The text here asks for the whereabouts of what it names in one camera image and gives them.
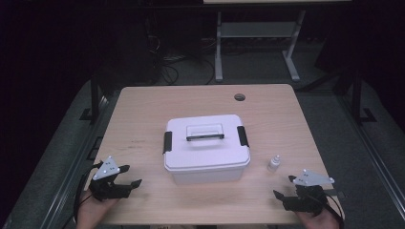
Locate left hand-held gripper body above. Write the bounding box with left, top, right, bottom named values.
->
left=88, top=156, right=134, bottom=202

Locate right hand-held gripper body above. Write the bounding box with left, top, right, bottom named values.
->
left=282, top=168, right=336, bottom=218

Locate white plastic storage box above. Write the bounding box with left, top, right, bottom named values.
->
left=164, top=162, right=251, bottom=186

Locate person's right hand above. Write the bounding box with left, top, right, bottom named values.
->
left=294, top=208, right=342, bottom=229

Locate person's left hand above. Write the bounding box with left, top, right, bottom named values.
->
left=75, top=190, right=119, bottom=229

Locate small white dropper bottle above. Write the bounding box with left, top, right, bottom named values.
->
left=266, top=155, right=282, bottom=174

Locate black metal stand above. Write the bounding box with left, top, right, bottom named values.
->
left=332, top=68, right=378, bottom=126
left=78, top=72, right=111, bottom=124

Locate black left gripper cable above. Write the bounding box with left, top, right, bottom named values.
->
left=73, top=160, right=105, bottom=224

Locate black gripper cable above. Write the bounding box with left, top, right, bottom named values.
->
left=73, top=160, right=105, bottom=224
left=318, top=192, right=346, bottom=229

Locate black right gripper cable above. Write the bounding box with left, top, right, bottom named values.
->
left=318, top=192, right=346, bottom=229

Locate grey metal floor rail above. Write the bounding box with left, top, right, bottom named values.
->
left=335, top=94, right=405, bottom=222
left=39, top=90, right=122, bottom=229

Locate bundle of black floor cables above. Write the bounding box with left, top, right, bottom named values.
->
left=147, top=31, right=218, bottom=86

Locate white metal frame table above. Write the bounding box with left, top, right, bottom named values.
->
left=202, top=0, right=352, bottom=83

